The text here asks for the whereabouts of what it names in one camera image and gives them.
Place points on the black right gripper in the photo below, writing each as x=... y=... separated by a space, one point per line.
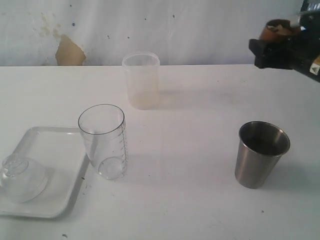
x=298 y=53

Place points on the brown wooden cup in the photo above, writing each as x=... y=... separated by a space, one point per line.
x=267 y=35

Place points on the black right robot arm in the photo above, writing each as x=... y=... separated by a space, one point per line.
x=295 y=53

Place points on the clear plastic shaker cup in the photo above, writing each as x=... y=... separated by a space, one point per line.
x=103 y=131

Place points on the clear plastic shaker lid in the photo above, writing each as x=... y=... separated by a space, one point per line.
x=22 y=178

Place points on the stainless steel cup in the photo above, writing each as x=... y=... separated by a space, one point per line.
x=261 y=145

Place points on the translucent white plastic container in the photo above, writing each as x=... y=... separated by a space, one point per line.
x=141 y=69

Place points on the white plastic tray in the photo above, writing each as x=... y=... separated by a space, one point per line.
x=61 y=151

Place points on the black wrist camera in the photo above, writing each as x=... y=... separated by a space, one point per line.
x=307 y=20

